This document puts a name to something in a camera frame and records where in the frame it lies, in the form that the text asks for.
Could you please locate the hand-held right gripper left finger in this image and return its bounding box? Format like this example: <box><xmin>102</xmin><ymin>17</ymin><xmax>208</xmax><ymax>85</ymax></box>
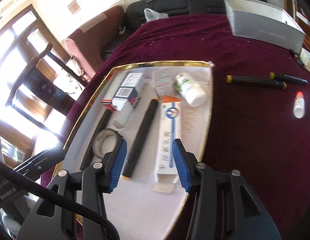
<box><xmin>20</xmin><ymin>139</ymin><xmax>128</xmax><ymax>240</ymax></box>

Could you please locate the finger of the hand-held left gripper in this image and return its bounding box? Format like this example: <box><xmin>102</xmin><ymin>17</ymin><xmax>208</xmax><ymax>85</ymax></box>
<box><xmin>10</xmin><ymin>148</ymin><xmax>66</xmax><ymax>180</ymax></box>

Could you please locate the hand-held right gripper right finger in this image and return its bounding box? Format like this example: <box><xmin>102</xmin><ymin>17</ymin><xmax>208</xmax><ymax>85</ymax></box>
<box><xmin>172</xmin><ymin>139</ymin><xmax>283</xmax><ymax>240</ymax></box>

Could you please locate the purple capped black marker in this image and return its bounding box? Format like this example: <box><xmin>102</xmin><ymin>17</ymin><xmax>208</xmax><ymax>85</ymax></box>
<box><xmin>80</xmin><ymin>109</ymin><xmax>113</xmax><ymax>172</ymax></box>

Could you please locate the black tape roll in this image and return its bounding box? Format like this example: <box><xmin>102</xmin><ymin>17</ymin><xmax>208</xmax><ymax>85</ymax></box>
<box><xmin>93</xmin><ymin>128</ymin><xmax>123</xmax><ymax>159</ymax></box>

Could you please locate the blue white medicine box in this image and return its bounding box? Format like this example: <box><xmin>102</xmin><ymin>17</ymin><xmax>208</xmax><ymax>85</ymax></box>
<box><xmin>152</xmin><ymin>95</ymin><xmax>182</xmax><ymax>193</ymax></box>

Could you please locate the peach capped black marker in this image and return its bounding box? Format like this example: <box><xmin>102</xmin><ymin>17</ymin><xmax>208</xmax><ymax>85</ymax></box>
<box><xmin>121</xmin><ymin>99</ymin><xmax>159</xmax><ymax>180</ymax></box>

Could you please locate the white gold edged tray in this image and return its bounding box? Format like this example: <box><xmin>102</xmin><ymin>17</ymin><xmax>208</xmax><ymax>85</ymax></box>
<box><xmin>53</xmin><ymin>60</ymin><xmax>215</xmax><ymax>240</ymax></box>

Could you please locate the white red carton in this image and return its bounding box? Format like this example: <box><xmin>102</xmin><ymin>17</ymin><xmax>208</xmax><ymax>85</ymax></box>
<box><xmin>102</xmin><ymin>99</ymin><xmax>118</xmax><ymax>112</ymax></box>

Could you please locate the green label white bottle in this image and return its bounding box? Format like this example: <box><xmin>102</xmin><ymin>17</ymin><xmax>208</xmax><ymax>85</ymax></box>
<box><xmin>174</xmin><ymin>72</ymin><xmax>208</xmax><ymax>107</ymax></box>

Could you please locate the white blue carton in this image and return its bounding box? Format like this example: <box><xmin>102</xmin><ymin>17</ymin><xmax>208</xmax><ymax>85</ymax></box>
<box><xmin>112</xmin><ymin>72</ymin><xmax>145</xmax><ymax>112</ymax></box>

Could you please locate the small white carton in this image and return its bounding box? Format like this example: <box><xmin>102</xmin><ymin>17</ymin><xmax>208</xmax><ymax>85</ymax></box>
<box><xmin>152</xmin><ymin>69</ymin><xmax>179</xmax><ymax>98</ymax></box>

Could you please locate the yellow capped black marker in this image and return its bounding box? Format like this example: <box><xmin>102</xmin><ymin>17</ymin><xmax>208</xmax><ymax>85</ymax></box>
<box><xmin>225</xmin><ymin>74</ymin><xmax>287</xmax><ymax>90</ymax></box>

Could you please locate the small orange capped white bottle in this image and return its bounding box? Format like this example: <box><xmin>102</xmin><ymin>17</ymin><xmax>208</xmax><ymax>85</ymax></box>
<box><xmin>292</xmin><ymin>91</ymin><xmax>306</xmax><ymax>119</ymax></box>

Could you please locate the black pen gold ring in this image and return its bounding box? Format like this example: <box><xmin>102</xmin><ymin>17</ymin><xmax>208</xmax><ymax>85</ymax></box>
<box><xmin>269</xmin><ymin>72</ymin><xmax>308</xmax><ymax>85</ymax></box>

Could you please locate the dark wooden chair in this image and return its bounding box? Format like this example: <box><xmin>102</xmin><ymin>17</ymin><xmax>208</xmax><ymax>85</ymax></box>
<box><xmin>6</xmin><ymin>42</ymin><xmax>83</xmax><ymax>117</ymax></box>

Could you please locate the white plastic bag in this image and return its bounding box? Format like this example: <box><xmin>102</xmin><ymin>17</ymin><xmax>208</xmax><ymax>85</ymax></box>
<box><xmin>144</xmin><ymin>8</ymin><xmax>169</xmax><ymax>22</ymax></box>

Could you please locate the grey shoe box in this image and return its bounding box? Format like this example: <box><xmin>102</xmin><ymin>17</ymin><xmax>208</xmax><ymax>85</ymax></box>
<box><xmin>222</xmin><ymin>0</ymin><xmax>307</xmax><ymax>53</ymax></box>

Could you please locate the black leather sofa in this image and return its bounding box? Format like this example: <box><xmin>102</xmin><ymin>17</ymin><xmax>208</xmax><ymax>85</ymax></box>
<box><xmin>102</xmin><ymin>0</ymin><xmax>268</xmax><ymax>60</ymax></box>

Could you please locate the black braided cable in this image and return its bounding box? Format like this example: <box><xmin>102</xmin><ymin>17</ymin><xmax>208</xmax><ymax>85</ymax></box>
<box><xmin>0</xmin><ymin>159</ymin><xmax>120</xmax><ymax>240</ymax></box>

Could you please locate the wooden window frame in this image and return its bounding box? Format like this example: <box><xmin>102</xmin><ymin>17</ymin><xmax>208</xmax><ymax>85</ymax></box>
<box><xmin>0</xmin><ymin>4</ymin><xmax>68</xmax><ymax>170</ymax></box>

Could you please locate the small wall plaque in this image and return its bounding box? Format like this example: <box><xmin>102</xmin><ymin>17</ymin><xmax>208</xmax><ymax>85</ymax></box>
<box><xmin>67</xmin><ymin>0</ymin><xmax>81</xmax><ymax>14</ymax></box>

